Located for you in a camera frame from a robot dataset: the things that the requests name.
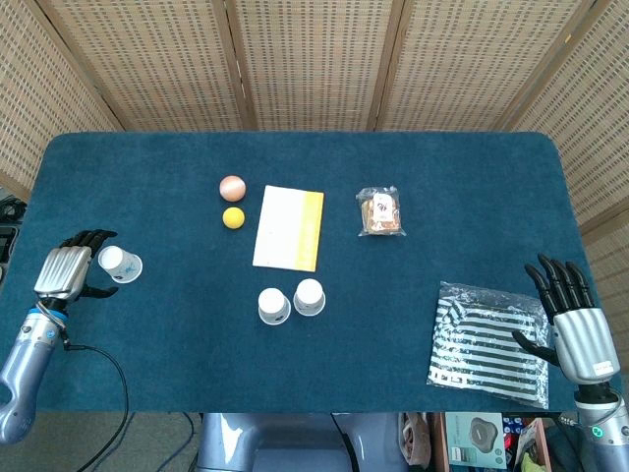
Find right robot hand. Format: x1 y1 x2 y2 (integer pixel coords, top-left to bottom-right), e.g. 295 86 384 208
512 254 621 386

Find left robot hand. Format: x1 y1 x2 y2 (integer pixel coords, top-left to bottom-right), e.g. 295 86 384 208
32 229 120 303

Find paper cup green flower print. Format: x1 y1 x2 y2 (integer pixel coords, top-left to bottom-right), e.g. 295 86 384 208
292 278 326 317

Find paper cup large blue flower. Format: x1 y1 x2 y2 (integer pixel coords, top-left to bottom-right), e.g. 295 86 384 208
97 245 143 285

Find paper cup fern print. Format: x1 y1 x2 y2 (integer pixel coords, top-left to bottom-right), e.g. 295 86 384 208
257 287 291 326

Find black electronic equipment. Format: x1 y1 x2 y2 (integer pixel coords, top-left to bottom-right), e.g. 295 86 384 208
0 186 27 276

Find green striped plastic bag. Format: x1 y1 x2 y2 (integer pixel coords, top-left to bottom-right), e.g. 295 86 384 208
425 280 559 410

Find teal product box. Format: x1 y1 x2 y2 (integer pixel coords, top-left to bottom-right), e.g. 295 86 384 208
444 411 508 471

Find dark teal table cloth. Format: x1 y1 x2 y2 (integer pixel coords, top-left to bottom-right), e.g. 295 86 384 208
0 131 591 414

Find yellow foam ball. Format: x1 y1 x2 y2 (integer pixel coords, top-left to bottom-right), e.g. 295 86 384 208
221 206 247 231

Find pink wooden ball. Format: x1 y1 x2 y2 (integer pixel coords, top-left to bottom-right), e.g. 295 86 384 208
219 175 247 202

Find brown cloth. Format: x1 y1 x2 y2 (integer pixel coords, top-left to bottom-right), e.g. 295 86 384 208
401 412 431 468

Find white and yellow booklet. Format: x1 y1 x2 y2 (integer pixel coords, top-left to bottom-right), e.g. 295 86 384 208
252 184 325 272

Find bread in clear wrapper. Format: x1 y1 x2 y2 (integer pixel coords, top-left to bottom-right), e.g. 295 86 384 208
355 185 408 238

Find grey-blue robot torso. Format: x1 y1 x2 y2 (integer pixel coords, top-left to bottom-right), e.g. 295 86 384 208
196 411 409 472

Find woven rattan folding screen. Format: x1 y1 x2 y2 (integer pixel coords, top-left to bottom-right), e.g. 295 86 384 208
0 0 629 316

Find black cable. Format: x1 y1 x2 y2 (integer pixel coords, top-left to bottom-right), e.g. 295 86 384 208
62 338 131 472

